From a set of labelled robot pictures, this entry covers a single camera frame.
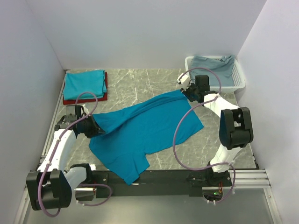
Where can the folded light teal t shirt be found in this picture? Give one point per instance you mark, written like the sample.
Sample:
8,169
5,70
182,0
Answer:
88,81

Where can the white plastic basket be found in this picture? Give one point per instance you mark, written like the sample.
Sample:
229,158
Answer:
237,77

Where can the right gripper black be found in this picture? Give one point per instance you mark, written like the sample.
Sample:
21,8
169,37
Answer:
186,90

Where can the black base beam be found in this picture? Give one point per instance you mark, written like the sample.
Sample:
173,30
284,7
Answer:
156,183

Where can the grey blue t shirt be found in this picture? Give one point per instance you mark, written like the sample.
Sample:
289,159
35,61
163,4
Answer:
222,67

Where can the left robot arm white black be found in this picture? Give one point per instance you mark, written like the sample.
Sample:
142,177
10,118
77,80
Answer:
51,186

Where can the folded red t shirt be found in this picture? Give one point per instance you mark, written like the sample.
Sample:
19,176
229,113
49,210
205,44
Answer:
87,96

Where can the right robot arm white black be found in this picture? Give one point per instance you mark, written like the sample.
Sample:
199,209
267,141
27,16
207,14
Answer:
235,130

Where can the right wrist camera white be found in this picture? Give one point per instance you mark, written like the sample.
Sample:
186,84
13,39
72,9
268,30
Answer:
183,80

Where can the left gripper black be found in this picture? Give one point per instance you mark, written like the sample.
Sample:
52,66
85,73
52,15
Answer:
96,130

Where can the aluminium rail frame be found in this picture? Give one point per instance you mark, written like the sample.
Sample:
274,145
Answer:
242,179

